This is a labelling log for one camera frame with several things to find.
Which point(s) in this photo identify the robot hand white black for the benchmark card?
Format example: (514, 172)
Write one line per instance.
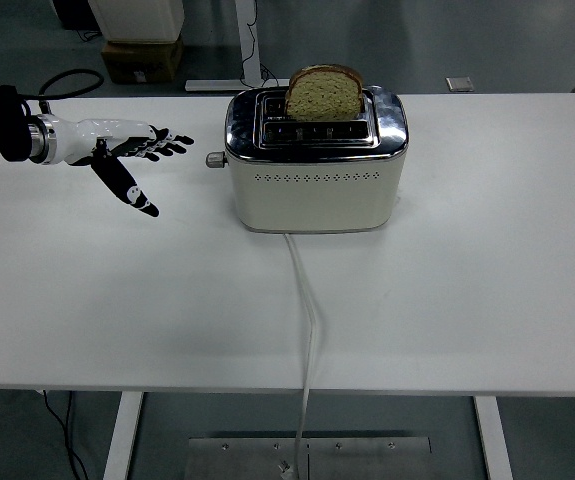
(87, 135)

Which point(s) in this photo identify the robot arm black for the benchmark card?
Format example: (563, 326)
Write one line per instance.
(2, 120)

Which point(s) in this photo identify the grey toaster lever knob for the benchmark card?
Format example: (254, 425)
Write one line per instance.
(214, 160)

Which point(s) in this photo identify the cream toaster with chrome top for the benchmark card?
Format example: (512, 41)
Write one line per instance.
(312, 200)

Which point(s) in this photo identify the brown cardboard box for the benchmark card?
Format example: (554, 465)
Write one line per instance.
(142, 60)

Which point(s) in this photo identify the black box on floor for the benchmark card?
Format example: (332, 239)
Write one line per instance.
(74, 14)

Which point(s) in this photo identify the white appliance housing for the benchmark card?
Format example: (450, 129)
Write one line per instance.
(137, 20)

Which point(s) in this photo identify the white desk leg with foot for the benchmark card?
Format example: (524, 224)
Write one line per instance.
(247, 40)

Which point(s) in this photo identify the brown bread slice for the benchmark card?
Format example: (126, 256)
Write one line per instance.
(323, 95)

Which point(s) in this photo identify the white table leg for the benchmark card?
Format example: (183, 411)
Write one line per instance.
(123, 435)
(492, 440)

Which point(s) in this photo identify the grey floor outlet plate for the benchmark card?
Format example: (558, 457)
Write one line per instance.
(460, 84)

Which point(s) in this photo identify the grey metal plate with screws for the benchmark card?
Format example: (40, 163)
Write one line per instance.
(367, 457)

